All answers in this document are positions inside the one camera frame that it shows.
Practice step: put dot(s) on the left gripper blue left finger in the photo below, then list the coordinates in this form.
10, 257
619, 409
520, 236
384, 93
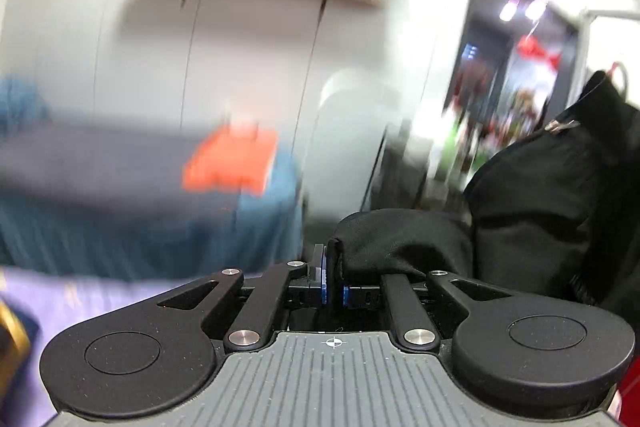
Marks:
317, 270

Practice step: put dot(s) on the black jacket with white lettering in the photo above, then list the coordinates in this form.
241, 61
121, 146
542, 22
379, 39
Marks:
554, 214

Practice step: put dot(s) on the teal bed skirt cover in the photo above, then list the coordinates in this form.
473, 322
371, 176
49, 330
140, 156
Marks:
68, 241

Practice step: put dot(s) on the orange cloth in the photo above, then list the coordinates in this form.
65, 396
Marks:
232, 159

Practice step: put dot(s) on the grey blanket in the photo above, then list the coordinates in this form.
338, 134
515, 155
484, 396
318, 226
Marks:
133, 171

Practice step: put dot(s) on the lavender flower-print bed sheet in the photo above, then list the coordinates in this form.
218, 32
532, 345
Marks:
56, 303

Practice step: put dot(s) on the mustard yellow folded garment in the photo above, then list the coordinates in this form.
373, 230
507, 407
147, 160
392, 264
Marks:
15, 346

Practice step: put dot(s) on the light blue duvet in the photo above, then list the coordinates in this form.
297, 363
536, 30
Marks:
21, 107

